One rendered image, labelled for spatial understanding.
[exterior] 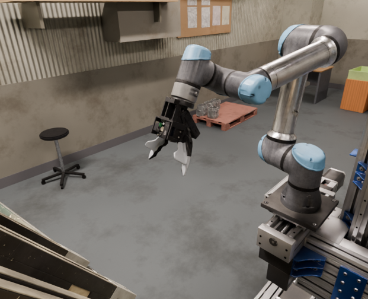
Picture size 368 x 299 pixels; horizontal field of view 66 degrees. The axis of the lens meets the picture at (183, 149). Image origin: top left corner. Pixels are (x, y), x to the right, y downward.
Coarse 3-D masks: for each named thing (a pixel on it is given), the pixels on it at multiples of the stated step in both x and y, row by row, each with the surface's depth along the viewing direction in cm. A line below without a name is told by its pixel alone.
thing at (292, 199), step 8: (288, 184) 110; (288, 192) 109; (296, 192) 106; (304, 192) 105; (312, 192) 105; (280, 200) 114; (288, 200) 109; (296, 200) 106; (304, 200) 105; (312, 200) 105; (320, 200) 108; (288, 208) 109; (296, 208) 107; (304, 208) 106; (312, 208) 106
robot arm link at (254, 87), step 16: (320, 32) 90; (336, 32) 87; (304, 48) 83; (320, 48) 83; (336, 48) 84; (272, 64) 77; (288, 64) 78; (304, 64) 80; (320, 64) 84; (240, 80) 74; (256, 80) 70; (272, 80) 75; (288, 80) 79; (240, 96) 74; (256, 96) 71
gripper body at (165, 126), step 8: (168, 104) 77; (176, 104) 77; (184, 104) 77; (192, 104) 79; (168, 112) 78; (176, 112) 78; (184, 112) 80; (160, 120) 81; (168, 120) 76; (176, 120) 79; (184, 120) 81; (152, 128) 80; (160, 128) 80; (168, 128) 76; (176, 128) 77; (184, 128) 79; (160, 136) 80; (168, 136) 76; (176, 136) 79
